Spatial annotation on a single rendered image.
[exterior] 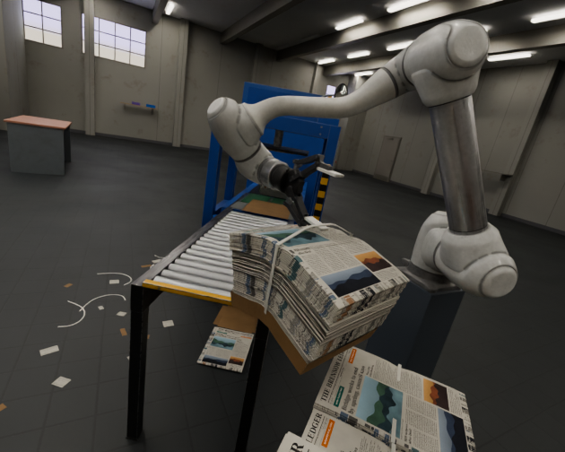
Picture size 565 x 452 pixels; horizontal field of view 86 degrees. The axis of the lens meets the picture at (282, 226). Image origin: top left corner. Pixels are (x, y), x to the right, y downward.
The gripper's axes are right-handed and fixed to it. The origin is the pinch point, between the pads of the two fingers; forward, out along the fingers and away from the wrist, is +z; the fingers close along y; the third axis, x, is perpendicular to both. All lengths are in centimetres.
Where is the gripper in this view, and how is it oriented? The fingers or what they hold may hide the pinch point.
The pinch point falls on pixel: (329, 201)
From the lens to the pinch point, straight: 78.2
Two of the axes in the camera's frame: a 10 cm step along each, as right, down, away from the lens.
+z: 6.2, 4.1, -6.7
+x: -7.6, 0.8, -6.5
